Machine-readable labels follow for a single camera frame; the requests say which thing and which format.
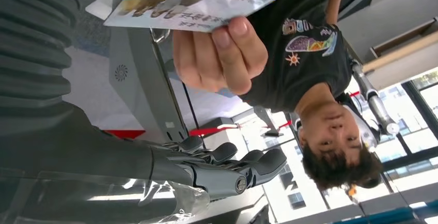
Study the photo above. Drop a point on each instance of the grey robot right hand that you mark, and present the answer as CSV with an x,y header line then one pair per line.
x,y
102,167

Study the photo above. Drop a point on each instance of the person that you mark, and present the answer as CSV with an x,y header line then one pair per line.
x,y
308,65

